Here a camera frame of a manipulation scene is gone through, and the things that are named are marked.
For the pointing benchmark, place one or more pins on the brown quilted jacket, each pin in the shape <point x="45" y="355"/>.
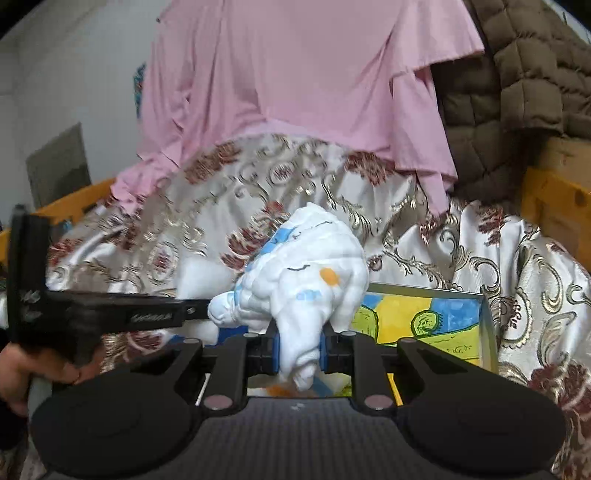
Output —
<point x="521" y="83"/>

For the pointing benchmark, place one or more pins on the person's left hand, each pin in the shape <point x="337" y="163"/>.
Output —
<point x="27" y="374"/>

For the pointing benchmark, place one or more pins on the cardboard box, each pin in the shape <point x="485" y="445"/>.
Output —
<point x="568" y="157"/>

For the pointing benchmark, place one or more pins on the white knitted cloth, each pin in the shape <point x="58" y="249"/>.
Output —
<point x="198" y="281"/>

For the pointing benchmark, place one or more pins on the floral satin blanket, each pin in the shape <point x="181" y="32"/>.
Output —
<point x="508" y="258"/>

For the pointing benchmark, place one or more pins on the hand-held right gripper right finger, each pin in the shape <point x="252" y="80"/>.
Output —
<point x="324" y="355"/>

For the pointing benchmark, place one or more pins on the pink hanging shirt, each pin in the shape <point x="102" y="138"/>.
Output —
<point x="300" y="69"/>

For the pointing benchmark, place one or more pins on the grey box with cartoon print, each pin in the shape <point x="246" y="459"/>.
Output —
<point x="438" y="332"/>

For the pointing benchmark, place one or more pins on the blue floral wall poster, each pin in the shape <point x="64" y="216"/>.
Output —
<point x="139" y="87"/>

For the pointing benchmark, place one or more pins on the wooden bed frame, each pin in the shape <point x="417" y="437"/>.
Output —
<point x="558" y="207"/>

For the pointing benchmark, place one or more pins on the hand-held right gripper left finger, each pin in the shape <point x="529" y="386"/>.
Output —
<point x="273" y="355"/>

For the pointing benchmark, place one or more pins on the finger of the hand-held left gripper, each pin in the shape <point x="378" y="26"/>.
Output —
<point x="129" y="310"/>

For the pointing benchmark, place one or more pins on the white printed cloth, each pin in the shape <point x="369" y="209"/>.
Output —
<point x="314" y="258"/>

